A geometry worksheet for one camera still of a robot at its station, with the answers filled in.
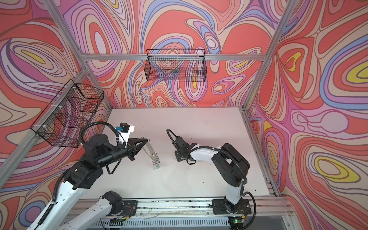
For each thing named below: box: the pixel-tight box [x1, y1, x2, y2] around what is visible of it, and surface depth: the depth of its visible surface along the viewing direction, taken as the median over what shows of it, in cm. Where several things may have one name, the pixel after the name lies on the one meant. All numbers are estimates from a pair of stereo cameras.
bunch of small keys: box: [151, 154, 161, 171], surface depth 78 cm
